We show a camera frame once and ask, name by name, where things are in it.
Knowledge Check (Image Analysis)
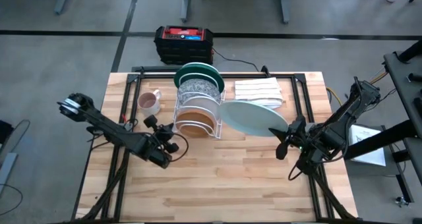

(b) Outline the black side table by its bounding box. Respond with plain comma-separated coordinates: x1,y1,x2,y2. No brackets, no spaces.
341,39,422,187

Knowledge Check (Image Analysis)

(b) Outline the red black power station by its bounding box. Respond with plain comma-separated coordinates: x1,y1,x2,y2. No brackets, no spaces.
154,25,214,66

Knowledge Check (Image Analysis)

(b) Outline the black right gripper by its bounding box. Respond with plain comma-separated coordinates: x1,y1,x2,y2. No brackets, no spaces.
268,115,326,162

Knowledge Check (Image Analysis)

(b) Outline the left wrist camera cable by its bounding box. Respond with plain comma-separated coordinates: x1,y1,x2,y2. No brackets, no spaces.
169,132,190,163

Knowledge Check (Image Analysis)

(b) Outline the white paper booklet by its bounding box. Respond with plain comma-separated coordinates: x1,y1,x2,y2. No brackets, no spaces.
347,124,387,167

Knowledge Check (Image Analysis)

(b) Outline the white wire dish rack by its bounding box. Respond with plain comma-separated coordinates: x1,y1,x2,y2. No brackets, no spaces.
172,61,227,141

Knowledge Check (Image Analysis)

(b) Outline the yellow cable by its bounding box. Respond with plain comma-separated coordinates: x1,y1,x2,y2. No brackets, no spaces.
326,70,389,108

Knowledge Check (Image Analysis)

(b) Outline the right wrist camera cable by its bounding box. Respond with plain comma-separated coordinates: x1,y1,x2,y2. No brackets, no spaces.
287,163,303,182

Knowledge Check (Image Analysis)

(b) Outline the black power cable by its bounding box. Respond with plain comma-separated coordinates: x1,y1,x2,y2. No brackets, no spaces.
212,47,268,74

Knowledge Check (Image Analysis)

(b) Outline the white folded towel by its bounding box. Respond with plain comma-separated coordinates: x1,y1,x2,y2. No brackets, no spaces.
233,76,285,109

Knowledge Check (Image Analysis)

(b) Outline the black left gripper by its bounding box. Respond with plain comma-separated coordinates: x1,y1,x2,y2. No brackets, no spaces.
140,114,181,169

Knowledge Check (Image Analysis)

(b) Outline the grey desk leg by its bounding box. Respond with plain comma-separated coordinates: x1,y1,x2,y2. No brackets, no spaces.
180,0,193,23
53,0,73,16
280,0,291,24

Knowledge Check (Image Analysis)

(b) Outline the black aluminium table frame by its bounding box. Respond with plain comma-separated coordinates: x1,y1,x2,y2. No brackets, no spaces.
71,65,359,224

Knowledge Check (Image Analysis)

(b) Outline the white ceramic mug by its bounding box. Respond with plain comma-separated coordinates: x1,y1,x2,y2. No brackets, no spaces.
137,89,162,117

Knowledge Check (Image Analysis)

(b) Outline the small caster wheel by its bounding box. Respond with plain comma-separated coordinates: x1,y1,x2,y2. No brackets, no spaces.
394,196,411,209

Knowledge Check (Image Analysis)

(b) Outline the brown divided plate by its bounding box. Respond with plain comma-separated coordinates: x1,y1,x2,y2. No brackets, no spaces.
177,110,216,139

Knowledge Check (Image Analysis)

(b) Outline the blue floral patterned plate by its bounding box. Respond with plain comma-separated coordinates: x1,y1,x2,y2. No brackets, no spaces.
177,78,222,106

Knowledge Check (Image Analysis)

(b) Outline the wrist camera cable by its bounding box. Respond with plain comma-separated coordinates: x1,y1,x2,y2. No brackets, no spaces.
287,163,303,182
169,132,190,163

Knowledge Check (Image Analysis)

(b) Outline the dark green plate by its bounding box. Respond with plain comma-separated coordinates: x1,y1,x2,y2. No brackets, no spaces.
173,61,226,94

